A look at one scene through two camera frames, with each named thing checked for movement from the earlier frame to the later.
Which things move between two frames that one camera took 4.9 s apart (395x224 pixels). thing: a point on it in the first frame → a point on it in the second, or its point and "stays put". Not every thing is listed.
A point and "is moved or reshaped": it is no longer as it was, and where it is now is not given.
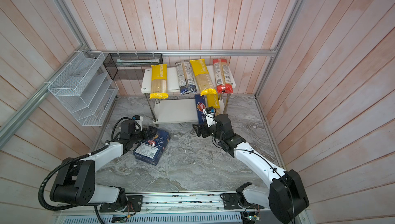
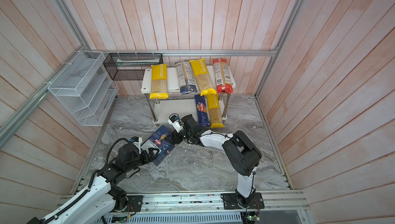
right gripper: [201, 128] → [175, 135]
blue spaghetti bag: [200, 100] stays put
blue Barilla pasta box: [150, 151] is moved or reshaped
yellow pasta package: [159, 86] stays put
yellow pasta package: [212, 97] stays put
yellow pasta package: [202, 77] stays put
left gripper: [147, 136] → [144, 154]
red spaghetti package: [223, 79] stays put
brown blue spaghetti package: [186, 79] stays put
